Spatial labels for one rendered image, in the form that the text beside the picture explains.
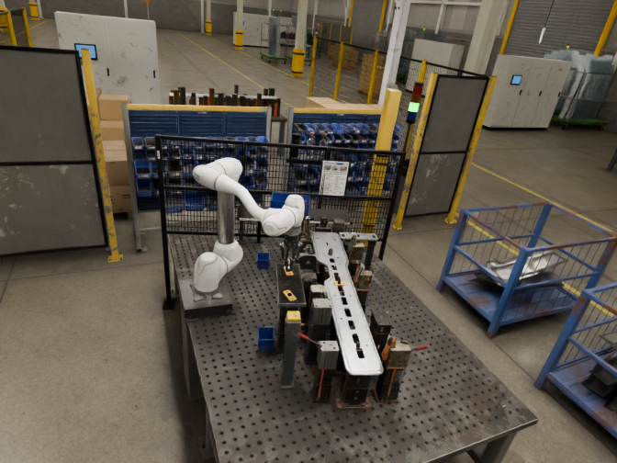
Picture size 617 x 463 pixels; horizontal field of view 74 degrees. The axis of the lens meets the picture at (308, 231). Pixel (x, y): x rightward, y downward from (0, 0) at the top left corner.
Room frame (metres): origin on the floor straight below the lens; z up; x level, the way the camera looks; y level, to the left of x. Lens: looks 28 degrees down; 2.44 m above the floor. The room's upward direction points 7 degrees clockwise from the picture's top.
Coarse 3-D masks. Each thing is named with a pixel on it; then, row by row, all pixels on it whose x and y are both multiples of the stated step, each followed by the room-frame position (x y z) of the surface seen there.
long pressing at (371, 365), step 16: (320, 240) 2.60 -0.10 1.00; (336, 240) 2.63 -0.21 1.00; (320, 256) 2.37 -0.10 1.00; (336, 256) 2.40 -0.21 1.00; (336, 272) 2.21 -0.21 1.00; (336, 288) 2.03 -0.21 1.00; (352, 288) 2.05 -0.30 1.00; (336, 304) 1.87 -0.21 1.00; (352, 304) 1.89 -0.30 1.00; (336, 320) 1.74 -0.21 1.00; (352, 320) 1.75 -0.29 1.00; (352, 336) 1.62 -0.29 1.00; (368, 336) 1.64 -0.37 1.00; (352, 352) 1.51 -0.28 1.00; (368, 352) 1.53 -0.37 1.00; (352, 368) 1.41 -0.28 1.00; (368, 368) 1.42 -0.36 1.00
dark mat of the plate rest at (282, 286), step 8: (280, 272) 1.89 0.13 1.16; (296, 272) 1.91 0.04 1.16; (280, 280) 1.81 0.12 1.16; (288, 280) 1.82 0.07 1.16; (296, 280) 1.83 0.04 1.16; (280, 288) 1.74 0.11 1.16; (288, 288) 1.75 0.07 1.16; (296, 288) 1.76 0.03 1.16; (280, 296) 1.68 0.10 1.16; (296, 296) 1.69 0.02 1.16
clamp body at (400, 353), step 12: (396, 348) 1.51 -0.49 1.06; (408, 348) 1.52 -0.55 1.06; (384, 360) 1.53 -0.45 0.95; (396, 360) 1.50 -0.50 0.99; (408, 360) 1.51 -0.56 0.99; (384, 372) 1.52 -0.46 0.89; (396, 372) 1.51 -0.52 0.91; (384, 384) 1.49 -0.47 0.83; (396, 384) 1.51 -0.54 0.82; (384, 396) 1.50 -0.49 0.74; (396, 396) 1.51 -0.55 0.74
